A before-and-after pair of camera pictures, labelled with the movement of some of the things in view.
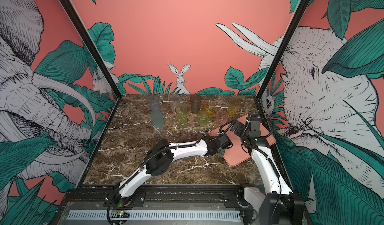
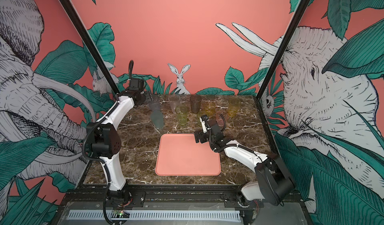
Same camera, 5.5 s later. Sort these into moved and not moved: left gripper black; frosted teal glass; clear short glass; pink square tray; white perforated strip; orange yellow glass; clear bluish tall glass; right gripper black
Moved: right gripper black; left gripper black; pink square tray
Not moved: clear short glass; clear bluish tall glass; frosted teal glass; orange yellow glass; white perforated strip
